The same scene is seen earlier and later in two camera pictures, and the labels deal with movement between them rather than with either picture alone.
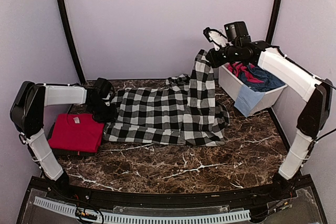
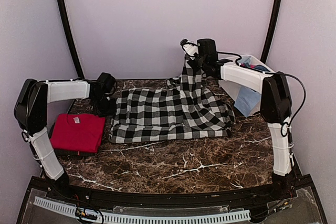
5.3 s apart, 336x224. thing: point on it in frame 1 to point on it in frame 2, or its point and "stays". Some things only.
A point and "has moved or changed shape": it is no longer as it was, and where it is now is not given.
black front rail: x=134 y=200 stays
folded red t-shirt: x=75 y=132 stays
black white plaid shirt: x=185 y=111 has moved or changed shape
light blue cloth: x=248 y=99 stays
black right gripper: x=215 y=62 to x=191 y=63
